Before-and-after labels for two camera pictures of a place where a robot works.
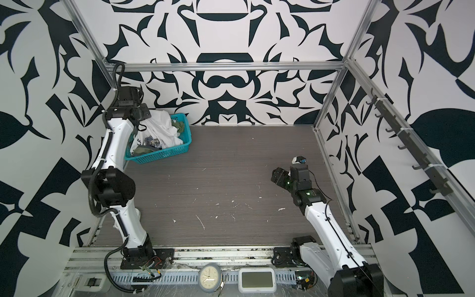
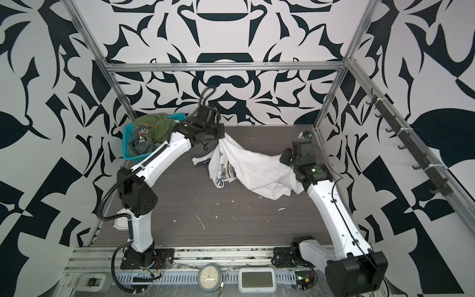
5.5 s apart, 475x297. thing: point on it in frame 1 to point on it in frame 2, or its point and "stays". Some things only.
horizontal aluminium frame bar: [219, 65] stays
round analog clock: [209, 277] stays
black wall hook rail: [408, 142] stays
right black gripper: [281, 180] to [286, 159]
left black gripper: [146, 111] to [221, 134]
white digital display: [256, 279] stays
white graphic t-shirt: [159, 125] to [267, 174]
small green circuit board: [305, 279] stays
